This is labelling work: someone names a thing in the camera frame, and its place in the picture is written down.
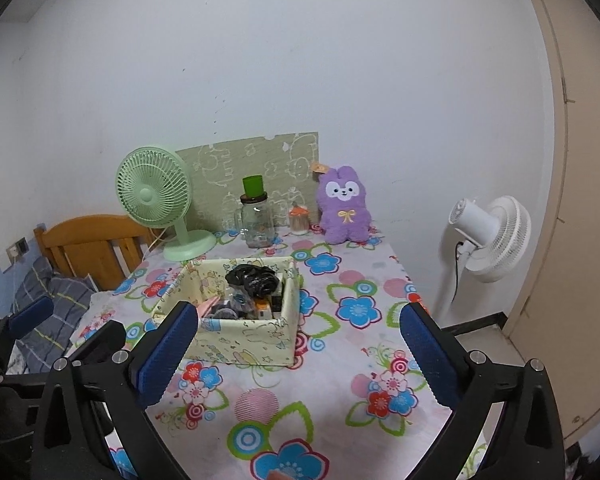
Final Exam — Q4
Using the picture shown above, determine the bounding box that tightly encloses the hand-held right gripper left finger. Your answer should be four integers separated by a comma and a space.
31, 301, 200, 480

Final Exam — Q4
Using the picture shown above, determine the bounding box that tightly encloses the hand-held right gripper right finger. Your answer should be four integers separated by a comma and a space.
400, 302, 566, 480

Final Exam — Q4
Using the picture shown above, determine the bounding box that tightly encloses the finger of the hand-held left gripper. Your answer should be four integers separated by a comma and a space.
0, 319, 127, 397
0, 295, 56, 361

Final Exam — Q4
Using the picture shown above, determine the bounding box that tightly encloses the black mesh scrunchie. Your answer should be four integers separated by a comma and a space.
215, 297, 253, 320

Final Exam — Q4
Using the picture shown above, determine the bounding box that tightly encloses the yellow cartoon fabric storage box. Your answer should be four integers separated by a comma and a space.
152, 256, 302, 368

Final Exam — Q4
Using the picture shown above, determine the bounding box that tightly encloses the black plastic bag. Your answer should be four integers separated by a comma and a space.
225, 262, 283, 298

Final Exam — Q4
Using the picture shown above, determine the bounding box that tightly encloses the grey plaid bedding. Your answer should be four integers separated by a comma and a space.
5, 255, 101, 373

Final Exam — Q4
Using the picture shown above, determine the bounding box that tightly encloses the wooden chair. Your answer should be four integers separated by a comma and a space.
33, 215, 166, 291

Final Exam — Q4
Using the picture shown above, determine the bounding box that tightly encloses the white standing fan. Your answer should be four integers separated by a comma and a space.
432, 196, 532, 318

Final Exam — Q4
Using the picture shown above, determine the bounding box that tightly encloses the green desk fan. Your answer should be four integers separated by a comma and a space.
115, 146, 217, 263

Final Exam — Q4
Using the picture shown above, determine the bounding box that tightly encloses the glass jar mug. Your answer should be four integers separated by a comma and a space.
235, 194, 277, 249

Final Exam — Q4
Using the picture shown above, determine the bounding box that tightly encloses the purple plush bunny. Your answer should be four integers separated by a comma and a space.
311, 162, 372, 246

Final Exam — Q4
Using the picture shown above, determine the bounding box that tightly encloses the small jar orange lid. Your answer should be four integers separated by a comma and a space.
288, 202, 312, 235

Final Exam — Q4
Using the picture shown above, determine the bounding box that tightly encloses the beige door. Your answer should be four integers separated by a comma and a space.
505, 0, 600, 446

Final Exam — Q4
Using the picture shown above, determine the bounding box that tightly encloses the green printed board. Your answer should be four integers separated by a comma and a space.
175, 131, 319, 233

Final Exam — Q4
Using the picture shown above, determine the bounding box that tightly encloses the black fan cable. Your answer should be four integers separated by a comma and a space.
452, 242, 468, 306

